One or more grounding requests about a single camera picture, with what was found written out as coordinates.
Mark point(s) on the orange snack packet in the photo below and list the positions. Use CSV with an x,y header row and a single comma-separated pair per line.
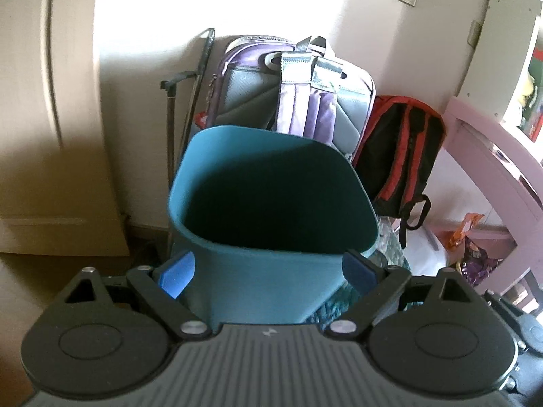
x,y
464,231

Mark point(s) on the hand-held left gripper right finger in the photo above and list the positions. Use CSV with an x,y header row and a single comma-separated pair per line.
x,y
358,271

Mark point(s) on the teal plastic bin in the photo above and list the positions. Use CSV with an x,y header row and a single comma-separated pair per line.
x,y
254,280

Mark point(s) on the white shelf panel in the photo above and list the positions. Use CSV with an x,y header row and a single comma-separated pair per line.
x,y
496,29

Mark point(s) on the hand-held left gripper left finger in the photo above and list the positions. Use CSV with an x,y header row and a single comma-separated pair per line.
x,y
176,273

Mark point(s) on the pink desk frame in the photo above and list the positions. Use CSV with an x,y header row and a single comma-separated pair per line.
x,y
488,144

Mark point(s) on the purple grey backpack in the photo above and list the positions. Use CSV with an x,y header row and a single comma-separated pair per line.
x,y
297,106

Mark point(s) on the red black backpack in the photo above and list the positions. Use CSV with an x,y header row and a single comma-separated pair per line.
x,y
394,148

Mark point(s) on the white plastic bag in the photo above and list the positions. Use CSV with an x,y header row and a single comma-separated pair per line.
x,y
428,250

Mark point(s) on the beige wardrobe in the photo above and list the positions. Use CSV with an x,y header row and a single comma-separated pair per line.
x,y
46,114

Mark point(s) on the black walking stick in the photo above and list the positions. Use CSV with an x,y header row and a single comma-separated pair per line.
x,y
171,106

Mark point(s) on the thin black rod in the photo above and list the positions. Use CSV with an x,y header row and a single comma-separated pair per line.
x,y
202,63

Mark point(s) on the purple snack packet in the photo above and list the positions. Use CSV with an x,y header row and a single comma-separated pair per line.
x,y
479,263

